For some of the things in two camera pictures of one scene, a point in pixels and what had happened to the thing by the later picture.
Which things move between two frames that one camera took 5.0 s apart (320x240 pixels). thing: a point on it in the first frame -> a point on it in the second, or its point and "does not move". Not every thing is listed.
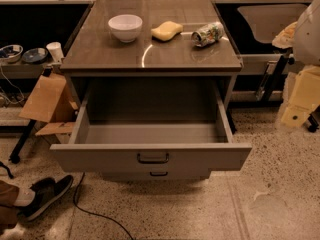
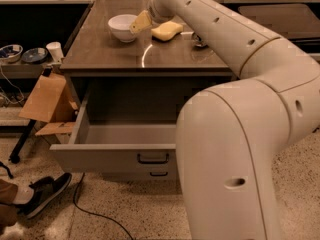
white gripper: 308,39 -> 154,13
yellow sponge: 166,30 does not move
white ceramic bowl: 126,27 does not move
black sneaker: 46,191 does not move
